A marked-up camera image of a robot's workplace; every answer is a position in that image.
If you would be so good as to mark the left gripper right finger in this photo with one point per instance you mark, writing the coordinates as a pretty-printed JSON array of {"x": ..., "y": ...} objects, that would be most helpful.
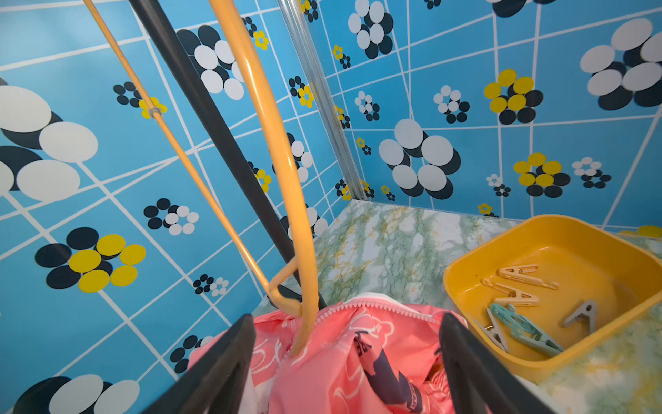
[{"x": 477, "y": 381}]

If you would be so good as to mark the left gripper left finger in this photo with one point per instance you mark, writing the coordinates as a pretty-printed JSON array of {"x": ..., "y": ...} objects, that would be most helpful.
[{"x": 216, "y": 383}]

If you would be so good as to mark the pink printed jacket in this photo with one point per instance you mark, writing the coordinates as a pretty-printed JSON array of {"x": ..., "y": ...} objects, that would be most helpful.
[{"x": 369, "y": 354}]

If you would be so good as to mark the beige clothespin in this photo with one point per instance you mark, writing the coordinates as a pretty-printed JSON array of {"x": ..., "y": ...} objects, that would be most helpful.
[
  {"x": 526, "y": 274},
  {"x": 513, "y": 296}
]

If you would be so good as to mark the yellow plastic tub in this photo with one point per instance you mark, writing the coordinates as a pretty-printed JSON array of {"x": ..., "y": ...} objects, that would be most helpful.
[{"x": 588, "y": 263}]

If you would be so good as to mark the black clothes rack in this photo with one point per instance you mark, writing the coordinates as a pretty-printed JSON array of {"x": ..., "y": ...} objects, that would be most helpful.
[{"x": 159, "y": 28}]

